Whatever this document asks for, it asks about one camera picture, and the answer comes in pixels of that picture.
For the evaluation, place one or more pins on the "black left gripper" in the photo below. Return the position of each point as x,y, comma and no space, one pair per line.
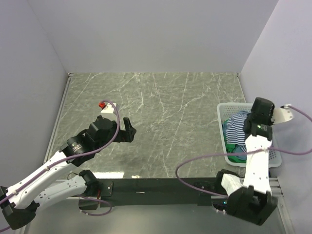
127,135

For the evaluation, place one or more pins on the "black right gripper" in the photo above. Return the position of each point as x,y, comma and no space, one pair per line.
269,122

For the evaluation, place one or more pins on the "blue white striped tank top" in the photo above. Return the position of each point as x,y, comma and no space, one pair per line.
234,136

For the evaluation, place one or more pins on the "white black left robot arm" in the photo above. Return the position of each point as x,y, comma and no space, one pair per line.
20,202

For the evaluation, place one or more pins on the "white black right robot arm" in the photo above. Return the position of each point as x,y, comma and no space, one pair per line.
251,199

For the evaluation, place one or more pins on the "green tank top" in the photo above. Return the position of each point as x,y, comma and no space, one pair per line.
235,157

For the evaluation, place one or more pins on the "white plastic laundry basket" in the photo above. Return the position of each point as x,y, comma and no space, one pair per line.
225,111

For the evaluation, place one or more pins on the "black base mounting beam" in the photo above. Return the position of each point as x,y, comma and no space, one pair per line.
157,191

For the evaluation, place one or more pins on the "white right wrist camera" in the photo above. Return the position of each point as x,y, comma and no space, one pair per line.
282,114

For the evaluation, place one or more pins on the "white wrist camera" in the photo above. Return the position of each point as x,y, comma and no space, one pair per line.
107,111
282,114

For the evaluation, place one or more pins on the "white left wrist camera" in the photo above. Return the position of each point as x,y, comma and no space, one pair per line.
107,111

